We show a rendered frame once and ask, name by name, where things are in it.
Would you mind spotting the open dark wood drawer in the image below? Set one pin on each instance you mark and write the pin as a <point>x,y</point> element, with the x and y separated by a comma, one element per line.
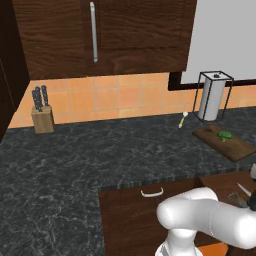
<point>223,186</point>

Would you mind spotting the grey metal kitchen tool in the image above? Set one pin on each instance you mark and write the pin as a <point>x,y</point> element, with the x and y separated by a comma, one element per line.
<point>237,199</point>

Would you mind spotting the brown wooden cutting board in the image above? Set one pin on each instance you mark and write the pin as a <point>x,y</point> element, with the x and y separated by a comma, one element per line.
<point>233,148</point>

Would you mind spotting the green broccoli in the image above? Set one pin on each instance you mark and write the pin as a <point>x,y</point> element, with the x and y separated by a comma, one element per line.
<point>225,135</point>

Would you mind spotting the window with dark frame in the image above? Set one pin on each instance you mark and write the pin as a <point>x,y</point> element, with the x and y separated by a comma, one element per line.
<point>223,36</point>

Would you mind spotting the dark wood drawer front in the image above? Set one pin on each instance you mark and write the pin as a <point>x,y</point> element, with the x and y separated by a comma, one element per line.
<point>133,206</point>

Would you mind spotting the dark wood tall cupboard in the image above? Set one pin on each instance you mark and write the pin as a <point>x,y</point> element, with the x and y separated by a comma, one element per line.
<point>10,66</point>

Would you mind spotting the light wood knife block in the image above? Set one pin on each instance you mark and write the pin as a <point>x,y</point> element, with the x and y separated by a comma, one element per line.
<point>42,120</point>

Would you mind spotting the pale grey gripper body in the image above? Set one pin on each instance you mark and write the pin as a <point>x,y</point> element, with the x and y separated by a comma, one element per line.
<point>254,170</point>

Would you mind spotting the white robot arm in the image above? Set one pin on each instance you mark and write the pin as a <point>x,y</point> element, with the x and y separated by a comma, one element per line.
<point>206,216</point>

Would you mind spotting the white paper towel roll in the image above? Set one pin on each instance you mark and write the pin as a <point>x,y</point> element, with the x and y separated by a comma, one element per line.
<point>212,100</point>

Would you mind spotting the dark wood cupboard door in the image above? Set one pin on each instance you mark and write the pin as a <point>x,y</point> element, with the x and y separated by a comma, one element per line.
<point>146,33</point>
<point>50,36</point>

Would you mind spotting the white and yellow peeler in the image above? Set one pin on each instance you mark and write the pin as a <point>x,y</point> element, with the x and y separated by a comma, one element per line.
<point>183,119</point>

